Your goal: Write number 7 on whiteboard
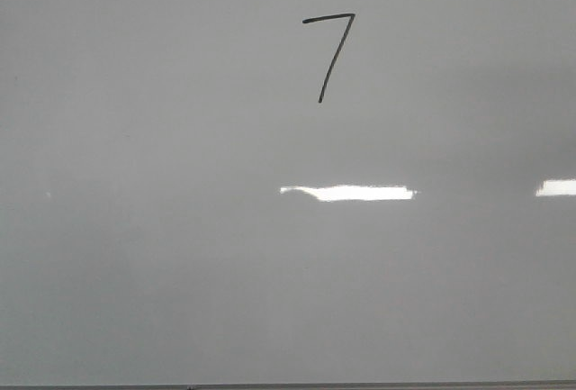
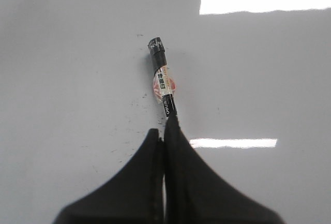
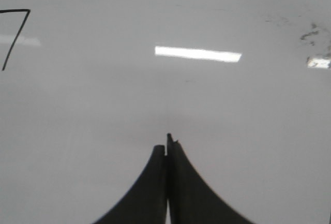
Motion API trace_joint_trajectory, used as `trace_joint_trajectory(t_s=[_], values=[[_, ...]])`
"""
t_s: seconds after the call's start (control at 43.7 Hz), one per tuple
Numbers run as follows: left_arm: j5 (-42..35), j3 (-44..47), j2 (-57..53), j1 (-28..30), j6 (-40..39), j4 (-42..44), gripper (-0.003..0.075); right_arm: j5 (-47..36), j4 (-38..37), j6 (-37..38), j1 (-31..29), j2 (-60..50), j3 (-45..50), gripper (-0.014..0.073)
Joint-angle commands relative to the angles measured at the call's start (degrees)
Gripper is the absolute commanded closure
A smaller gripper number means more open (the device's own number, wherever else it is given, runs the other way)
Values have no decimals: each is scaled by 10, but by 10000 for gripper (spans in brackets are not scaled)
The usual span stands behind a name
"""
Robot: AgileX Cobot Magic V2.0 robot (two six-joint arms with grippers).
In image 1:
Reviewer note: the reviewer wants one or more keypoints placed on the white whiteboard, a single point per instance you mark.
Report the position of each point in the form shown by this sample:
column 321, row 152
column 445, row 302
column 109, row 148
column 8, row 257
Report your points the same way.
column 277, row 191

